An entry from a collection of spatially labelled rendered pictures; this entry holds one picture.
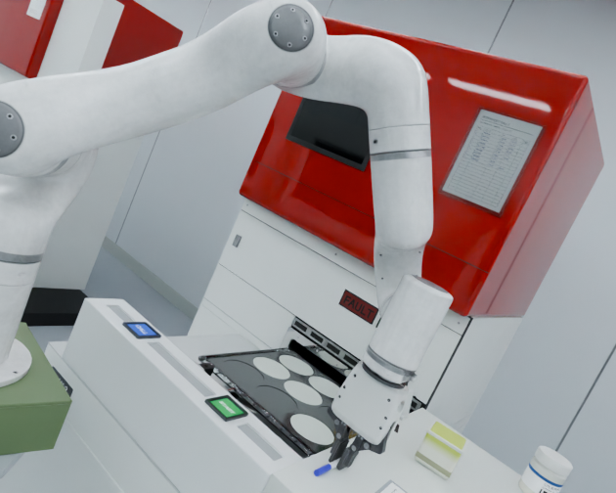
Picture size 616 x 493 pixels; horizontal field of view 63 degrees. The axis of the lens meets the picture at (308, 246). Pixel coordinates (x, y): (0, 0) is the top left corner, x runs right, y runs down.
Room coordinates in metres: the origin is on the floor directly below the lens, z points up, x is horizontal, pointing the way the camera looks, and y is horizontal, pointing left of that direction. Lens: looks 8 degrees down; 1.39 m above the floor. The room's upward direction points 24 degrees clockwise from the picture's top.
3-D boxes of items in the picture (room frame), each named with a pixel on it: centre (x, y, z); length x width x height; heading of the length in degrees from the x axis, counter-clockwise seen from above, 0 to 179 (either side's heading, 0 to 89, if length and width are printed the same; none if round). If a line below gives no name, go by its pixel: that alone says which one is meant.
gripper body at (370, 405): (0.77, -0.19, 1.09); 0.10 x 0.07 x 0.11; 57
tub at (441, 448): (0.93, -0.40, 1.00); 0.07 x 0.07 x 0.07; 66
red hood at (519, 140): (1.69, -0.26, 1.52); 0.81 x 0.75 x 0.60; 57
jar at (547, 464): (0.99, -0.65, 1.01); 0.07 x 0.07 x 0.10
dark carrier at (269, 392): (1.13, -0.13, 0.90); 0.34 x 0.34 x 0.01; 57
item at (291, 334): (1.32, -0.24, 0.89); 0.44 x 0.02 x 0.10; 57
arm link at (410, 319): (0.78, -0.20, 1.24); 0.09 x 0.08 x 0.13; 3
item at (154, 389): (0.86, 0.12, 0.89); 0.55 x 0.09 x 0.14; 57
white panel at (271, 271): (1.43, -0.09, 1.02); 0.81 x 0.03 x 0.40; 57
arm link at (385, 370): (0.77, -0.20, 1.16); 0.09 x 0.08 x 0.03; 57
